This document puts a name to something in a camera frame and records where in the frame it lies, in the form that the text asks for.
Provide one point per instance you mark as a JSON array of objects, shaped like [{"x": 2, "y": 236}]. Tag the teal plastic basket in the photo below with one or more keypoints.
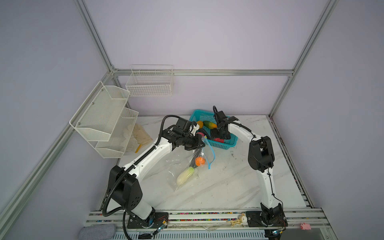
[{"x": 201, "y": 115}]

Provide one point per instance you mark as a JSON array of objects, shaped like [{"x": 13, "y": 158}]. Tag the white mesh two-tier shelf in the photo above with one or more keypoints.
[{"x": 105, "y": 121}]

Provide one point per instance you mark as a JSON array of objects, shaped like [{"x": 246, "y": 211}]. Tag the grey cloth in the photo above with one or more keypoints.
[{"x": 98, "y": 232}]

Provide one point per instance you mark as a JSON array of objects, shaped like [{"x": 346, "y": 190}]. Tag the clear zip top bag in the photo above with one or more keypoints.
[{"x": 181, "y": 171}]

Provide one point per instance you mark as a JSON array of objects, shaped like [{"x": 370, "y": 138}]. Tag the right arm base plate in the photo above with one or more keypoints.
[{"x": 266, "y": 219}]

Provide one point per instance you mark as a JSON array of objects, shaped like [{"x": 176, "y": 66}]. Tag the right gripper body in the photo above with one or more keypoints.
[{"x": 217, "y": 133}]

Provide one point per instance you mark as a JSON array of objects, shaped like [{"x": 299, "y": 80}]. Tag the yellow lemon toy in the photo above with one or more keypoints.
[{"x": 201, "y": 124}]

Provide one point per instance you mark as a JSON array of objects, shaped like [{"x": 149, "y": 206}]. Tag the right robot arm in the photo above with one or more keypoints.
[{"x": 261, "y": 159}]

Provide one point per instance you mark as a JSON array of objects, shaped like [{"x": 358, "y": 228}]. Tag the green yellow cucumber toy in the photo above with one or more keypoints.
[{"x": 209, "y": 125}]

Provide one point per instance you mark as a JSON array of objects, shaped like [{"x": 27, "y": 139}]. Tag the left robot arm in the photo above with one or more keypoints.
[{"x": 124, "y": 190}]

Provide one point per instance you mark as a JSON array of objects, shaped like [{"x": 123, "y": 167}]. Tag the white radish toy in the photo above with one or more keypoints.
[{"x": 184, "y": 176}]

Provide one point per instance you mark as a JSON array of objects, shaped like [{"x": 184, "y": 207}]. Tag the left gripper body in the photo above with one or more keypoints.
[{"x": 185, "y": 136}]

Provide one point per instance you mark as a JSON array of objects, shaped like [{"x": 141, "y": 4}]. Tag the yellow wooden toy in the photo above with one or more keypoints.
[{"x": 240, "y": 220}]

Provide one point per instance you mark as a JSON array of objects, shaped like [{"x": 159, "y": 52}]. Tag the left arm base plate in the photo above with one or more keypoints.
[{"x": 154, "y": 221}]

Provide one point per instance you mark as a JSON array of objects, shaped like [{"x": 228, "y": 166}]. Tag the red strawberry toy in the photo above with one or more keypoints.
[{"x": 219, "y": 140}]

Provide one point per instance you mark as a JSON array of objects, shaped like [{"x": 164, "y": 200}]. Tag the white wire basket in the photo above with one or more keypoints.
[{"x": 151, "y": 80}]

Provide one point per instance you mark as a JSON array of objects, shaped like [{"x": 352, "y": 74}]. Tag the pink pig figure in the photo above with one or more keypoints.
[{"x": 305, "y": 226}]

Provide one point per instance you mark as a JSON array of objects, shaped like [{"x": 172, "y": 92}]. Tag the orange persimmon toy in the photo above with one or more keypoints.
[{"x": 200, "y": 161}]

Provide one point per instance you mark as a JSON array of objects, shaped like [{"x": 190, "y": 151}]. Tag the beige cloth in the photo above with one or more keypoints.
[{"x": 139, "y": 139}]

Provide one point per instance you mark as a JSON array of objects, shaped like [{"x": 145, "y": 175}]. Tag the dark eggplant toy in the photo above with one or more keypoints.
[{"x": 204, "y": 133}]

